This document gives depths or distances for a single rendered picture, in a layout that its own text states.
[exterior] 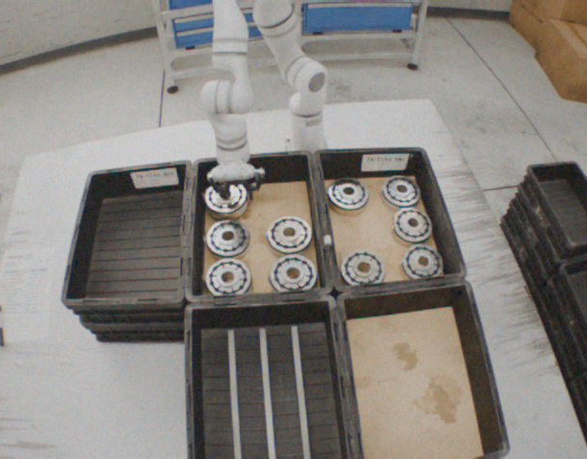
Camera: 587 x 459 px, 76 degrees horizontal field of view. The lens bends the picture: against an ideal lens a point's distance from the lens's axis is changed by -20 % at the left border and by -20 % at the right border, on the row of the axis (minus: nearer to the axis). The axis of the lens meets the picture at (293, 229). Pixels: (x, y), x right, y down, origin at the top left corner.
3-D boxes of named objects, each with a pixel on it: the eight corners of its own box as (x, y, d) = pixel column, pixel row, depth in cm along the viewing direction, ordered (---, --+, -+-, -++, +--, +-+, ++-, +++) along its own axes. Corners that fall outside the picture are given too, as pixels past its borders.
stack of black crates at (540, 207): (491, 230, 196) (526, 164, 160) (538, 222, 199) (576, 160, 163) (523, 304, 173) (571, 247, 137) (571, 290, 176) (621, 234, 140)
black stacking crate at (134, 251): (101, 199, 121) (89, 173, 112) (199, 189, 122) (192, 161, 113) (79, 327, 98) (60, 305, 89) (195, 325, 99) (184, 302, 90)
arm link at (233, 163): (211, 183, 97) (208, 163, 92) (213, 146, 103) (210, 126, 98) (254, 179, 97) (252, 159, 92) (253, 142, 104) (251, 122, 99)
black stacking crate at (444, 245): (312, 182, 124) (313, 151, 115) (416, 177, 125) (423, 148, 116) (331, 317, 101) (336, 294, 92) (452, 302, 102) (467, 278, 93)
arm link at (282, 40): (274, -2, 97) (301, 10, 92) (307, 66, 121) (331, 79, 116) (247, 20, 96) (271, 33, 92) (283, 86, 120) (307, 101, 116)
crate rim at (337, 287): (312, 156, 116) (313, 149, 114) (423, 152, 118) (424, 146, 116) (334, 298, 93) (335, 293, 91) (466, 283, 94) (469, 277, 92)
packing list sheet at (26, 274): (1, 251, 123) (0, 251, 123) (57, 242, 125) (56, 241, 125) (-15, 344, 104) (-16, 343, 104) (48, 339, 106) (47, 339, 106)
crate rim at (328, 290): (194, 164, 115) (192, 159, 113) (312, 156, 116) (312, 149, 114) (186, 307, 91) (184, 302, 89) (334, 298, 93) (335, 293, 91)
